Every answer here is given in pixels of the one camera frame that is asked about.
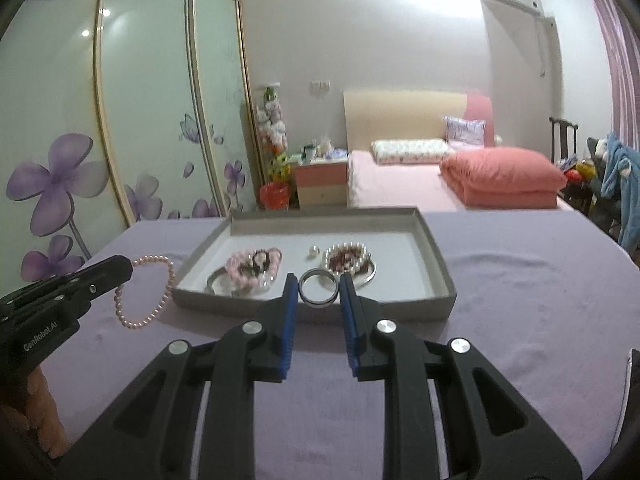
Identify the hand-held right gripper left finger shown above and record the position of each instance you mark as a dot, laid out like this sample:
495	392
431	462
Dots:
289	330

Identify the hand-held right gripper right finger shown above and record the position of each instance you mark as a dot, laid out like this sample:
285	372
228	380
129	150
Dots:
348	330

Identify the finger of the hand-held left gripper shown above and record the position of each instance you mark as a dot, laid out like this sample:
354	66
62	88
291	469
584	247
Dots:
100	277

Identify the grey cardboard tray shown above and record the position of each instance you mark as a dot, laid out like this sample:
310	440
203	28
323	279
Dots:
400	260

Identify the person's left hand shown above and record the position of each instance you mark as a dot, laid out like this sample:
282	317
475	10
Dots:
35	410

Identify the small white pearl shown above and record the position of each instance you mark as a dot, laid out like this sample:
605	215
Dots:
313	252

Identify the silver open bangle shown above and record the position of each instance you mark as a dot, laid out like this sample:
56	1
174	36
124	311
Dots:
212	280

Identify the red basket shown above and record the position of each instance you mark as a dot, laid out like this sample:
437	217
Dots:
275	196

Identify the pink and beige nightstand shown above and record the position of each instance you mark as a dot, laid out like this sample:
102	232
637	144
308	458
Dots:
320	185

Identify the bed with pink sheet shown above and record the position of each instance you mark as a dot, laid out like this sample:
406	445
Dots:
395	185

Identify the floral sliding door wardrobe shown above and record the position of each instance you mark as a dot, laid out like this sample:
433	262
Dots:
140	110

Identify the purple tablecloth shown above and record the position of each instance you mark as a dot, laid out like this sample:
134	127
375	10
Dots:
525	310

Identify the white cup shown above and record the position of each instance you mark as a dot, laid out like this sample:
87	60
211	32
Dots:
309	152

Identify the floral white pillow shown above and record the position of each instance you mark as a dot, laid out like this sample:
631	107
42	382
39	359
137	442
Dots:
410	151

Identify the plush toy bouquet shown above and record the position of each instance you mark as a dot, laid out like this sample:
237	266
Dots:
272	125

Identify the folded pink quilt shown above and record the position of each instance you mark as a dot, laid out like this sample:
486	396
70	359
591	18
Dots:
500	175

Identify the beige and pink headboard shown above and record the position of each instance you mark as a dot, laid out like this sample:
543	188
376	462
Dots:
400	115

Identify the purple square pillow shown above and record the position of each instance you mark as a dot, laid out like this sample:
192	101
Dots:
465	131

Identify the colourful clothes pile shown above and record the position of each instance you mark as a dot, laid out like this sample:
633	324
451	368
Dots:
582	169

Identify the dark wooden chair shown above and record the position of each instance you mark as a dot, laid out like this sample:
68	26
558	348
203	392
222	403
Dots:
562	140

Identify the pink curtain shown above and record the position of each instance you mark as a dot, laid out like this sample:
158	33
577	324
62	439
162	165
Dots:
622	60

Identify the white wall socket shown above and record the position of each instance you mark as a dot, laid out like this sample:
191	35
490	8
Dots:
321	85

